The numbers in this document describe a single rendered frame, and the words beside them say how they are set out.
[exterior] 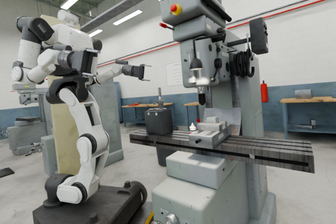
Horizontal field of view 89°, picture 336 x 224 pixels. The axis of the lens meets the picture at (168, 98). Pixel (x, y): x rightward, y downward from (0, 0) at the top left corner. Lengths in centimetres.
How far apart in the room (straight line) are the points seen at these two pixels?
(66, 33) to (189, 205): 116
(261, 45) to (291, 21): 418
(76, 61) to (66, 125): 161
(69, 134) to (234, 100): 193
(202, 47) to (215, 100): 60
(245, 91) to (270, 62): 388
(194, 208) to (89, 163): 67
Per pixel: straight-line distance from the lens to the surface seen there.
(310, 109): 531
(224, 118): 151
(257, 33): 133
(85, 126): 122
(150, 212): 156
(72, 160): 253
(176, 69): 639
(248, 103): 148
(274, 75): 530
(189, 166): 107
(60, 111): 240
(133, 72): 133
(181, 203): 98
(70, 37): 125
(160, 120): 138
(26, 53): 121
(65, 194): 145
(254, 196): 173
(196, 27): 112
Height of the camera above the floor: 129
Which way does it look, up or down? 2 degrees down
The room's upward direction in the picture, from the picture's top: 5 degrees counter-clockwise
